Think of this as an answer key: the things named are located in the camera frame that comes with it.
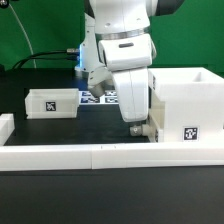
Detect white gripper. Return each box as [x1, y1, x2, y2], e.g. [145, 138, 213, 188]
[98, 34, 152, 136]

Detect white drawer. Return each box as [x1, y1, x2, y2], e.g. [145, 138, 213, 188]
[25, 88, 79, 119]
[142, 98, 165, 143]

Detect white drawer cabinet box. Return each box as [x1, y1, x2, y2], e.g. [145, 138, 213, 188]
[149, 67, 224, 142]

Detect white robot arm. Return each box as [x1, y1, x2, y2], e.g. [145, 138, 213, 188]
[75, 0, 185, 136]

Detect fiducial marker sheet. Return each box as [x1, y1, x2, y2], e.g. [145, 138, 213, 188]
[79, 90, 118, 105]

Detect black cable bundle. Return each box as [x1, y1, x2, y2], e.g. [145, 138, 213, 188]
[12, 48, 81, 70]

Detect white thin cable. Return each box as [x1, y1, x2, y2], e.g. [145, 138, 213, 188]
[7, 3, 38, 69]

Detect white front fence wall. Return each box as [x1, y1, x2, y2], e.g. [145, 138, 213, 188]
[0, 142, 224, 171]

